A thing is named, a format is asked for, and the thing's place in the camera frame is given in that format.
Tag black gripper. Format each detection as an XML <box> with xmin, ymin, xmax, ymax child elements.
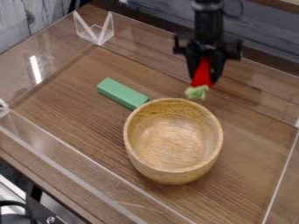
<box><xmin>173</xmin><ymin>34</ymin><xmax>243</xmax><ymax>83</ymax></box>

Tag red plush strawberry toy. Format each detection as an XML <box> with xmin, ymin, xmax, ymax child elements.
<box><xmin>185</xmin><ymin>57</ymin><xmax>213</xmax><ymax>99</ymax></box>

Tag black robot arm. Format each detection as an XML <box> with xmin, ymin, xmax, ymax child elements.
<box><xmin>173</xmin><ymin>0</ymin><xmax>243</xmax><ymax>87</ymax></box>

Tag green rectangular block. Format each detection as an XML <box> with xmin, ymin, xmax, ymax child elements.
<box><xmin>98</xmin><ymin>78</ymin><xmax>150</xmax><ymax>110</ymax></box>

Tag wooden bowl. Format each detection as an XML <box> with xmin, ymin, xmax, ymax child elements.
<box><xmin>123</xmin><ymin>98</ymin><xmax>223</xmax><ymax>185</ymax></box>

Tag clear acrylic tray enclosure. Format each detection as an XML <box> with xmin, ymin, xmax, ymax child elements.
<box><xmin>0</xmin><ymin>16</ymin><xmax>299</xmax><ymax>224</ymax></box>

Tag black metal bracket with bolt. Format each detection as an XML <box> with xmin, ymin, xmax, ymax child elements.
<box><xmin>26</xmin><ymin>184</ymin><xmax>67</xmax><ymax>224</ymax></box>

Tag black cable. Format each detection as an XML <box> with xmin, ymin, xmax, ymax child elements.
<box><xmin>0</xmin><ymin>200</ymin><xmax>40</xmax><ymax>224</ymax></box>

